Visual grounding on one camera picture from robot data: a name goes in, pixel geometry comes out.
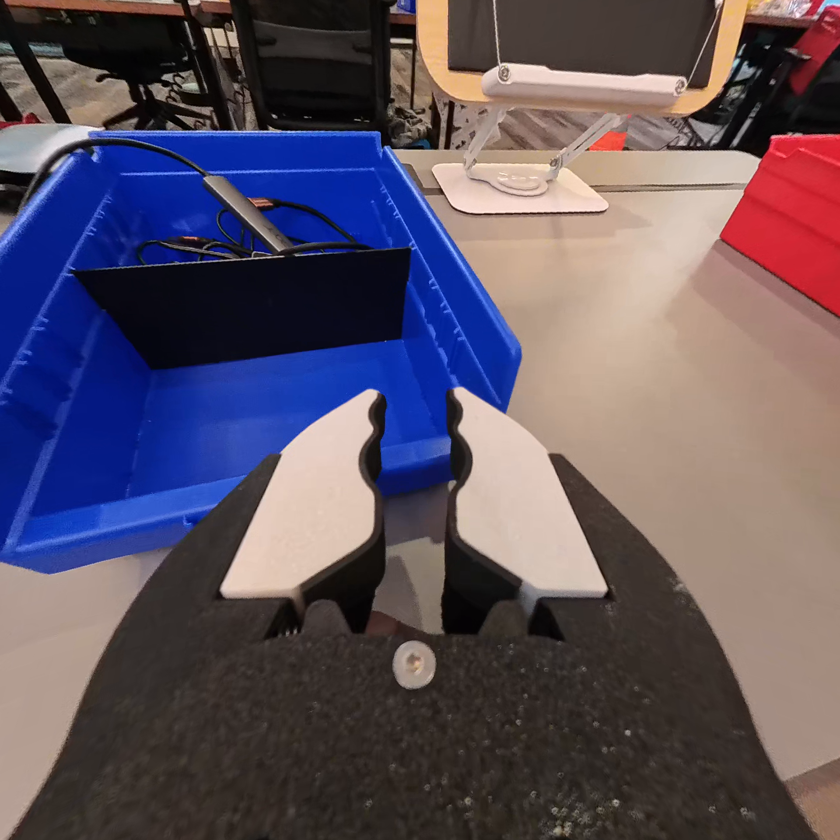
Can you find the red storage bin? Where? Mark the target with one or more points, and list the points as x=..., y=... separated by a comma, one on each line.
x=787, y=216

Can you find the grey desk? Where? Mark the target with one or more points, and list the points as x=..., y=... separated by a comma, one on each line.
x=623, y=328

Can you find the black bin divider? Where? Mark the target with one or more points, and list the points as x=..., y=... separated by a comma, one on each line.
x=262, y=308

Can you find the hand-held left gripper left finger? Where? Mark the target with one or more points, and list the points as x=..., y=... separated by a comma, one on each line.
x=308, y=518

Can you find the grey USB hub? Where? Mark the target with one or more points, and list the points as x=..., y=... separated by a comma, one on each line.
x=246, y=216

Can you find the black office chair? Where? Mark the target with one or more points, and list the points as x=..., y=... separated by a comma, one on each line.
x=315, y=65
x=131, y=52

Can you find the white folding stand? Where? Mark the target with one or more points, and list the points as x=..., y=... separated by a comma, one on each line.
x=525, y=190

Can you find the blue storage bin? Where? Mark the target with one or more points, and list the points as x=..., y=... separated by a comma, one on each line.
x=262, y=407

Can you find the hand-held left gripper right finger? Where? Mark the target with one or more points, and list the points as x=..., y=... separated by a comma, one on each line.
x=525, y=518

